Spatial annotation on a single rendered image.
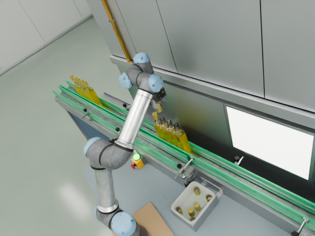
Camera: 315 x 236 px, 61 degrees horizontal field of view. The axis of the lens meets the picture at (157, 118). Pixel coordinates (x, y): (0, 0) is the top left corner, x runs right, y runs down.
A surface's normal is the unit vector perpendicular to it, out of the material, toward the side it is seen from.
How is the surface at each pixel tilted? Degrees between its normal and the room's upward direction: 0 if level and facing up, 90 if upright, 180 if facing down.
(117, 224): 9
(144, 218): 2
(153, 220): 2
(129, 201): 0
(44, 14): 90
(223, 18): 90
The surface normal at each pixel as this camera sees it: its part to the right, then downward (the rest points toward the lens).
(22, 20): 0.68, 0.32
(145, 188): -0.29, -0.70
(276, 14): -0.67, 0.63
